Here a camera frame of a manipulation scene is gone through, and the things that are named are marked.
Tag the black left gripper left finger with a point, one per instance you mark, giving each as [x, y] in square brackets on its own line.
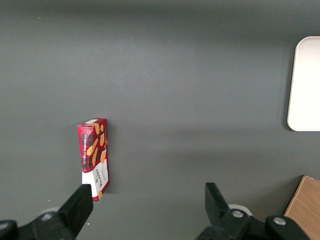
[72, 212]

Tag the red tartan shortbread box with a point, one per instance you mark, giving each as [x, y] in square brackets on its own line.
[96, 150]

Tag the cream rectangular tray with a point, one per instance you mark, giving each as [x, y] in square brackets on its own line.
[306, 85]

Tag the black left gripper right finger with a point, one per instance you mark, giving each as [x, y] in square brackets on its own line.
[220, 215]

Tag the wooden two-drawer cabinet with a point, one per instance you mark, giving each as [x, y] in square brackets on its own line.
[306, 202]

